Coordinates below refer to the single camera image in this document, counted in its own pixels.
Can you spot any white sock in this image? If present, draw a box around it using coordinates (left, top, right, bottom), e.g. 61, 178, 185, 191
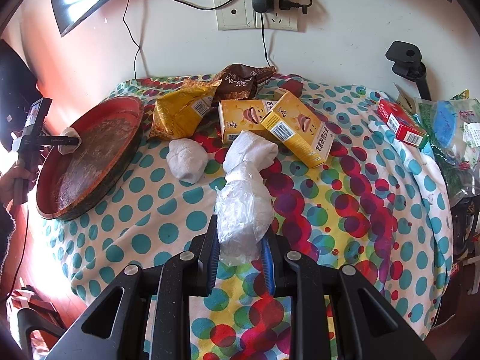
58, 127, 82, 155
166, 138, 208, 184
215, 131, 278, 267

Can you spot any yellow medicine box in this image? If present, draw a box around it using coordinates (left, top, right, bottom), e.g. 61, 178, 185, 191
261, 92, 334, 168
218, 99, 276, 144

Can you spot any yellow snack bag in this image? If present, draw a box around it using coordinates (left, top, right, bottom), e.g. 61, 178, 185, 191
149, 80, 221, 141

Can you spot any brown snack bag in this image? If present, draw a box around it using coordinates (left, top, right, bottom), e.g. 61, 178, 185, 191
211, 63, 277, 103

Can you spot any person's left hand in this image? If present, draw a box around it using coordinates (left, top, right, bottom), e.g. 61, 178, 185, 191
0, 162, 37, 207

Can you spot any round red tray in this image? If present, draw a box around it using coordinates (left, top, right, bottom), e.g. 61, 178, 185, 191
36, 96, 144, 221

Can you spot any polka dot bed sheet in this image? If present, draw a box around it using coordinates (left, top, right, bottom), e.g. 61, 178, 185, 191
41, 80, 452, 359

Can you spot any small maroon white box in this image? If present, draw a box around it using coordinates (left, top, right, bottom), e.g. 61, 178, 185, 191
273, 79, 304, 101

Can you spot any red cigarette box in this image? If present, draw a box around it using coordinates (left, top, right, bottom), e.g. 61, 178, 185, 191
377, 98, 428, 150

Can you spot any clear bag with green items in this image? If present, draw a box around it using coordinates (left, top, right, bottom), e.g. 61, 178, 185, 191
396, 86, 479, 206

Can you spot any black angled plug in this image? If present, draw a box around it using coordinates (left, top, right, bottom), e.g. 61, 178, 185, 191
278, 0, 308, 15

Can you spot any black thin wall cable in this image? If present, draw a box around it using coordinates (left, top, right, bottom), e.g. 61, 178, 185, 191
122, 0, 143, 80

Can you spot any black clamp mount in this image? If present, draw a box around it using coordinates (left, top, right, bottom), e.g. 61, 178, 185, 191
385, 41, 431, 100

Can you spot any black adapter cable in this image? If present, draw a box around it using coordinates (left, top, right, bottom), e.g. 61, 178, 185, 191
259, 11, 277, 69

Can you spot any white wall socket plate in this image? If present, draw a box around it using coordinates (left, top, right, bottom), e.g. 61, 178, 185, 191
212, 0, 301, 34

